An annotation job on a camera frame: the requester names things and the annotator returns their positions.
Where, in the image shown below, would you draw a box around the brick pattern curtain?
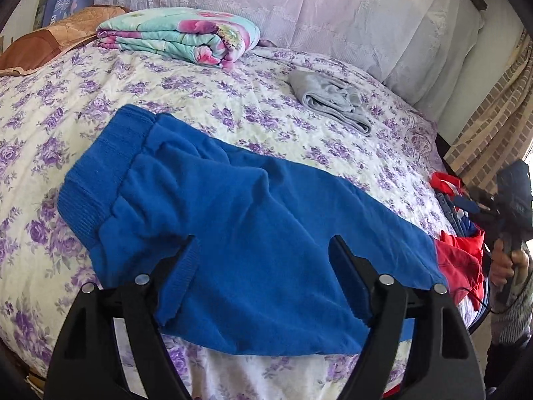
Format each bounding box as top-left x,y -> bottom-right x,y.
444,32 -> 533,193

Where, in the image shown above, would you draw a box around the purple floral bedspread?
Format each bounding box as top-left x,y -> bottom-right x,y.
1,45 -> 452,375

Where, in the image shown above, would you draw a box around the brown satin pillow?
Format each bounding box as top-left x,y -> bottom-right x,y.
1,5 -> 129,77

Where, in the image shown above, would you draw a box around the folded teal floral quilt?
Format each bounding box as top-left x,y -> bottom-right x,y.
97,7 -> 260,69

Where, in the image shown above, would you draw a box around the lavender lace headboard cover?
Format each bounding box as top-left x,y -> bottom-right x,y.
95,0 -> 484,114

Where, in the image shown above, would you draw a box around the black cable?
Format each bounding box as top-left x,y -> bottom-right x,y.
451,285 -> 501,334

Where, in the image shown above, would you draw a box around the folded grey garment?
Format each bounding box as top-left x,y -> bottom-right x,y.
288,70 -> 372,135

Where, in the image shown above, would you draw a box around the person's right hand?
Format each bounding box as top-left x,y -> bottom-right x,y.
489,238 -> 530,290

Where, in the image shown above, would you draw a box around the red and blue clothes pile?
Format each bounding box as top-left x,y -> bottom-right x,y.
429,172 -> 485,311

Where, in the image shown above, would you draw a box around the blue track pants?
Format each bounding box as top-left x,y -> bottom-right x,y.
58,105 -> 444,356

